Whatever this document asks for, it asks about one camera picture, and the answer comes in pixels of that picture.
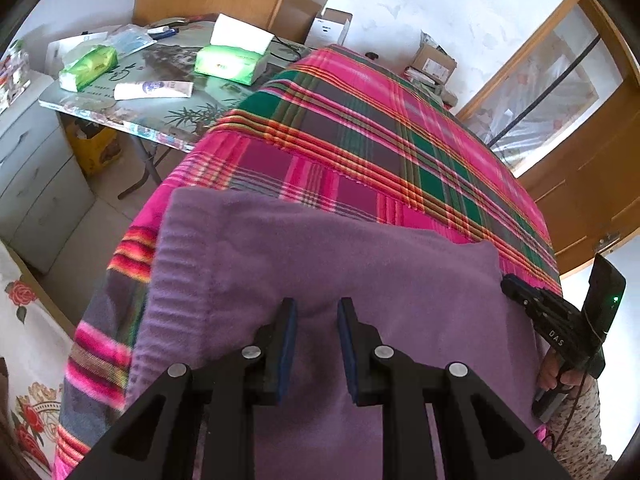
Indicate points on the yellow bin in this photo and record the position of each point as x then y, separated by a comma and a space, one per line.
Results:
97, 150

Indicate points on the purple knit sweater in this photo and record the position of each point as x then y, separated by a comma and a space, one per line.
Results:
350, 260

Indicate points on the black pole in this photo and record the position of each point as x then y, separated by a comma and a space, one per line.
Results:
545, 90

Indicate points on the person's right forearm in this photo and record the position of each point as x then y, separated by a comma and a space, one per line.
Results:
585, 440

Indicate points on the pile of colourful packets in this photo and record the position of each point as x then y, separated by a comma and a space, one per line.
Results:
12, 75

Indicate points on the person's right hand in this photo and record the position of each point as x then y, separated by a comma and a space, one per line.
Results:
552, 375

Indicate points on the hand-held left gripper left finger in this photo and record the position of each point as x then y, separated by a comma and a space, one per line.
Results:
287, 355

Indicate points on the blue pen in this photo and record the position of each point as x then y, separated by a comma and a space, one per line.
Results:
162, 32

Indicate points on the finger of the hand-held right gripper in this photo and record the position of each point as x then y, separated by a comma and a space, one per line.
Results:
522, 292

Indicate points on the folding table with printed top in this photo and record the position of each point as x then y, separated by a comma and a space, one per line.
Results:
165, 60

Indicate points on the white paper pack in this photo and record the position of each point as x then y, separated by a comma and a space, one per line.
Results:
240, 35

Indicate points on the grey drawer cabinet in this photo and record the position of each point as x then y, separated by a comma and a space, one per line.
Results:
35, 180

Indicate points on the small black object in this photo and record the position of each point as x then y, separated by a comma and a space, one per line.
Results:
372, 55

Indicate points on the clear plastic bag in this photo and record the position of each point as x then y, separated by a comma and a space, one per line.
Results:
130, 40

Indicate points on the white cardboard box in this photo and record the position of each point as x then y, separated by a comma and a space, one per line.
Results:
327, 30

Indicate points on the pink plaid blanket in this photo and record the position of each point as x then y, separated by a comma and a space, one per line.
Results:
375, 135

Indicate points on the green tissue pack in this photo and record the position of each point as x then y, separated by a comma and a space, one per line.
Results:
87, 67
230, 65

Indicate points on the wooden framed glass door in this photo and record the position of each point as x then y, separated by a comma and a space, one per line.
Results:
545, 80

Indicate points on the metal door latch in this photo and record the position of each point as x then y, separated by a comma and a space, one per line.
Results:
606, 241

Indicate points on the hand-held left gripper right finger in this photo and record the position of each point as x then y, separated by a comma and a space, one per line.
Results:
347, 355

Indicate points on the brown cardboard box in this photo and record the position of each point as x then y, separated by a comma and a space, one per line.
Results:
432, 62

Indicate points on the floral bed sheet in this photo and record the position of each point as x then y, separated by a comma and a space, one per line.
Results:
30, 350

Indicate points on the white tube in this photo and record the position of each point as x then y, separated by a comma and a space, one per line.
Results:
150, 90

